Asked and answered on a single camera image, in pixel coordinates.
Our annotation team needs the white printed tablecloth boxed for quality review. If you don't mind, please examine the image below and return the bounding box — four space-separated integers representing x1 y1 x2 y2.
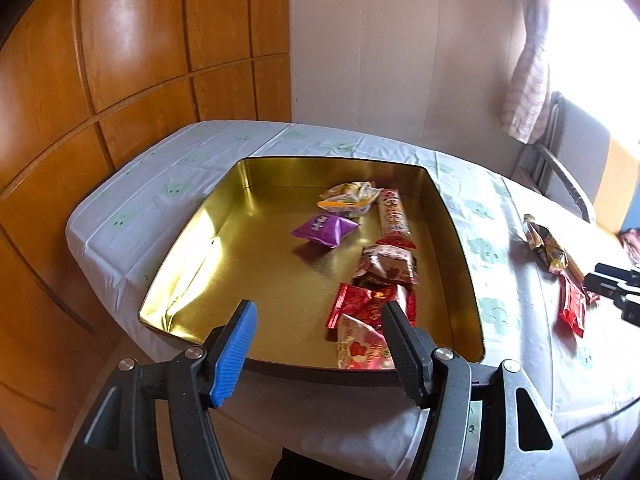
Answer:
66 120 640 480

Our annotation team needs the red foil snack packet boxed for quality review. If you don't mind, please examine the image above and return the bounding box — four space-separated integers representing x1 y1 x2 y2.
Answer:
557 272 588 339

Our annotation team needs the pink checked curtain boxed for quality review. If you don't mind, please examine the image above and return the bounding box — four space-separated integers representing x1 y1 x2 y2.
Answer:
501 0 553 143

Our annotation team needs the wooden panelled wardrobe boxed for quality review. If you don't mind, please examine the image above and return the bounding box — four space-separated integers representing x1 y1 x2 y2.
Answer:
0 0 292 480

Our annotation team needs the purple snack packet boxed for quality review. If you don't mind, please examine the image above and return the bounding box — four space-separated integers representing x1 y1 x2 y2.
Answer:
291 213 361 249

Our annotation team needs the grey yellow blue sofa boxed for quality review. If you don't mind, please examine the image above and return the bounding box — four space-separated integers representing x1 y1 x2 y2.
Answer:
510 91 640 241

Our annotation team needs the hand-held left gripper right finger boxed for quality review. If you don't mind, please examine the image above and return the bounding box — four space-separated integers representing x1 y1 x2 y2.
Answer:
381 300 576 480

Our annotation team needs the red gold print snack packet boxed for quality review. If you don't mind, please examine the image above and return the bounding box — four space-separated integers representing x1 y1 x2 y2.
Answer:
326 282 417 331

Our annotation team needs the pink heart snack packet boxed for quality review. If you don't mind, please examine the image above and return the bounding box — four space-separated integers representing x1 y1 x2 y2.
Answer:
336 314 397 371

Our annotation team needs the long cracker packet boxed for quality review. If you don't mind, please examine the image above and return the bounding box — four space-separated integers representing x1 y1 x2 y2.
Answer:
565 255 601 306

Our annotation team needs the bright window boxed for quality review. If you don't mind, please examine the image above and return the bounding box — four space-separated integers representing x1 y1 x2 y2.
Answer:
547 0 640 161

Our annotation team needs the yellow white snack packet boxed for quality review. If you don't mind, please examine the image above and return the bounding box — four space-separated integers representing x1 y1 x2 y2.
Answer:
317 181 383 217

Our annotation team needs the brown snack packet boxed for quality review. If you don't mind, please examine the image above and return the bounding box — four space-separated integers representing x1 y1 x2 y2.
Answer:
351 245 419 287

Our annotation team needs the large yellow snack packet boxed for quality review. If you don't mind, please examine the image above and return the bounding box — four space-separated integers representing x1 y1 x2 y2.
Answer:
522 214 571 275

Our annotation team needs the gold tin box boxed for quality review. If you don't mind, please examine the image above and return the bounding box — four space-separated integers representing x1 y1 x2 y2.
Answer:
137 156 487 372

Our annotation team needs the pink cloth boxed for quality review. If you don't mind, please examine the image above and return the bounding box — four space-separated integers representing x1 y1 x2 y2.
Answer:
619 227 640 263

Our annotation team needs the long red white snack packet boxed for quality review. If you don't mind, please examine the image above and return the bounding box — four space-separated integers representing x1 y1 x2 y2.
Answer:
376 188 418 250

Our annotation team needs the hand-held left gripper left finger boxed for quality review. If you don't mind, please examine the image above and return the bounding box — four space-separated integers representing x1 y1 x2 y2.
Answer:
59 299 258 480

